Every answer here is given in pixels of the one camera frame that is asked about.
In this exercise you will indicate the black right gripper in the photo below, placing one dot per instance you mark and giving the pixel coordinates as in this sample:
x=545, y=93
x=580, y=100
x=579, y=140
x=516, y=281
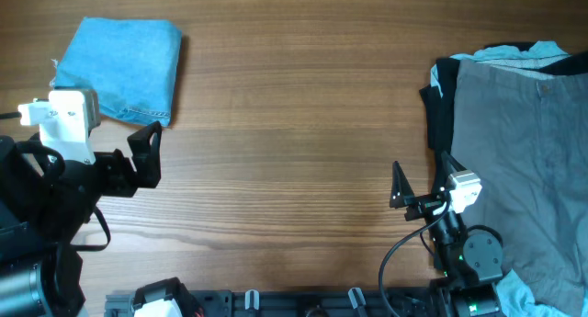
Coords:
x=401, y=188

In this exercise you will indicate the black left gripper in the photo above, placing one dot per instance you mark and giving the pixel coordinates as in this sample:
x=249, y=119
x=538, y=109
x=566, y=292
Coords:
x=146, y=144

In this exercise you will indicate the light blue denim jeans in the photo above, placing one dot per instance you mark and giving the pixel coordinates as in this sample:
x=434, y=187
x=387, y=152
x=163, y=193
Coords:
x=130, y=63

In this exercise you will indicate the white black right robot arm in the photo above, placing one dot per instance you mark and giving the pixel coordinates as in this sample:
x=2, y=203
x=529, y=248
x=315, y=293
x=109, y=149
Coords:
x=470, y=257

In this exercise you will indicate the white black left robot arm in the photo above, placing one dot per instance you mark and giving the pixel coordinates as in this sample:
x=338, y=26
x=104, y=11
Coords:
x=45, y=200

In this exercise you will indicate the black garment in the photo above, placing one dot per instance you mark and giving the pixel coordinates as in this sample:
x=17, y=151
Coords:
x=439, y=95

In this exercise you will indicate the grey trousers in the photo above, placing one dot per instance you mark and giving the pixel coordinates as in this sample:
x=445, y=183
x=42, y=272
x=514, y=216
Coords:
x=526, y=138

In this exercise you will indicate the light blue cloth bottom right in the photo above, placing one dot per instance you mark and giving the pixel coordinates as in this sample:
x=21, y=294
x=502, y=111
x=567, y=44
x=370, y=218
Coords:
x=523, y=298

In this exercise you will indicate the light blue shirt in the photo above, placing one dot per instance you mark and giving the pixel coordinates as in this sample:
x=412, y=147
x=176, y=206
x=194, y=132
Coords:
x=512, y=59

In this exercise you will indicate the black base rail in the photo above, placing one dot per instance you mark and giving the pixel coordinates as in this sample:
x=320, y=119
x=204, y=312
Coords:
x=171, y=298

